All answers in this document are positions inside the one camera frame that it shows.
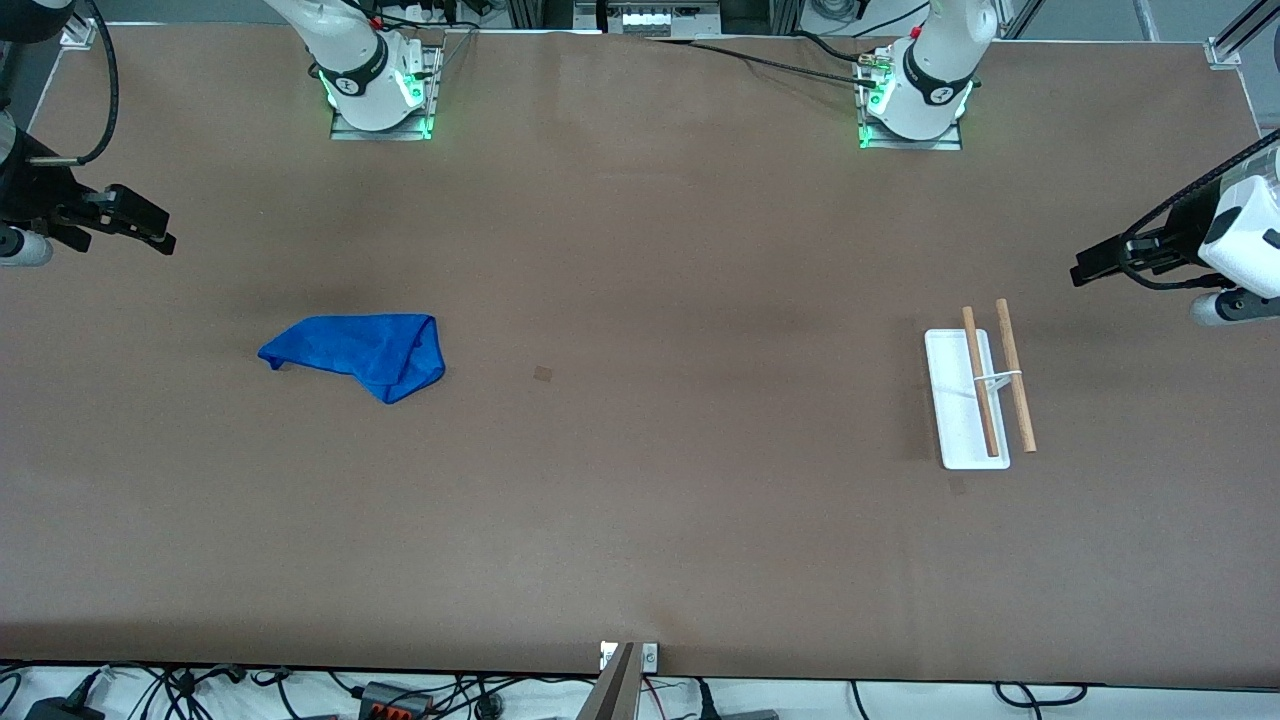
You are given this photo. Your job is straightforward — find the blue towel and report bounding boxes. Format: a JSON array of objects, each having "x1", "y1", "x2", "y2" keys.
[{"x1": 258, "y1": 314, "x2": 446, "y2": 405}]

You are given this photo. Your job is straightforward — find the white rack with wooden bars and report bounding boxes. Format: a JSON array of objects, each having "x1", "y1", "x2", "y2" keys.
[{"x1": 923, "y1": 298, "x2": 1038, "y2": 471}]

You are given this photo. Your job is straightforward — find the black power adapter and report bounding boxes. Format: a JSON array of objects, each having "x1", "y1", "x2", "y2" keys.
[{"x1": 25, "y1": 668, "x2": 106, "y2": 720}]

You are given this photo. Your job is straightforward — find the grey power strip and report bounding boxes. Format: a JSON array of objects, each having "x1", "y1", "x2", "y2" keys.
[{"x1": 605, "y1": 0, "x2": 723, "y2": 39}]

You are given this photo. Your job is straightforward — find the black box orange connectors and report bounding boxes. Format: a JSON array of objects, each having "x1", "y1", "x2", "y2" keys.
[{"x1": 355, "y1": 682, "x2": 438, "y2": 720}]

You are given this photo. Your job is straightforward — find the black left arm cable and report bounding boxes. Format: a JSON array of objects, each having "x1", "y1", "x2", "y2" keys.
[{"x1": 1120, "y1": 130, "x2": 1280, "y2": 293}]

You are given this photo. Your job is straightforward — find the aluminium frame profile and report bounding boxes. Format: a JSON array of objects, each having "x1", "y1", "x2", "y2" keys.
[{"x1": 1205, "y1": 0, "x2": 1280, "y2": 61}]

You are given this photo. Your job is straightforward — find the thick black table cable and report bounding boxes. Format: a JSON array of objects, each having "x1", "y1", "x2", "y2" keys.
[{"x1": 648, "y1": 33, "x2": 886, "y2": 89}]

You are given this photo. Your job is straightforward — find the looped black floor cable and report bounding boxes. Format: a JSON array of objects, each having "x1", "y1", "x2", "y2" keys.
[{"x1": 993, "y1": 682, "x2": 1089, "y2": 711}]

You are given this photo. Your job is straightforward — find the small metal clamp bracket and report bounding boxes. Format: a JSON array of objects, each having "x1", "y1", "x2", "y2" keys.
[{"x1": 600, "y1": 642, "x2": 660, "y2": 673}]

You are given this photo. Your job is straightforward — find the brown camera post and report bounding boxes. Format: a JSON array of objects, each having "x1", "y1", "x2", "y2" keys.
[{"x1": 577, "y1": 642, "x2": 641, "y2": 720}]

